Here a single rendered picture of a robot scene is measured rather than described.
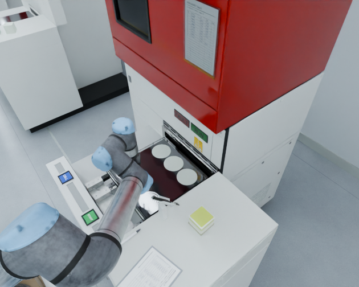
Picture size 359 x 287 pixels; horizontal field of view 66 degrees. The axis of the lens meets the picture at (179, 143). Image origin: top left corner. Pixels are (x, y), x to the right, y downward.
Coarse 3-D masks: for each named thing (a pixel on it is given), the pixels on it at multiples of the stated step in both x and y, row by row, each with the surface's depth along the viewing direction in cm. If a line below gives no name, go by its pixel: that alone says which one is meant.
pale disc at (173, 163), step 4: (172, 156) 145; (176, 156) 145; (168, 160) 143; (172, 160) 143; (176, 160) 143; (180, 160) 143; (164, 164) 141; (168, 164) 141; (172, 164) 141; (176, 164) 141; (180, 164) 141; (168, 168) 140; (172, 168) 139; (176, 168) 139; (180, 168) 139
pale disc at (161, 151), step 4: (156, 148) 149; (160, 148) 149; (164, 148) 149; (168, 148) 149; (152, 152) 147; (156, 152) 147; (160, 152) 147; (164, 152) 147; (168, 152) 147; (156, 156) 145; (160, 156) 145; (164, 156) 145
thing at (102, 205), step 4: (104, 184) 136; (100, 188) 134; (92, 192) 132; (108, 196) 131; (112, 196) 131; (104, 200) 129; (108, 200) 129; (96, 204) 131; (100, 204) 128; (104, 204) 128; (108, 204) 128; (100, 208) 126; (104, 208) 126; (104, 212) 125; (128, 224) 121; (132, 224) 121
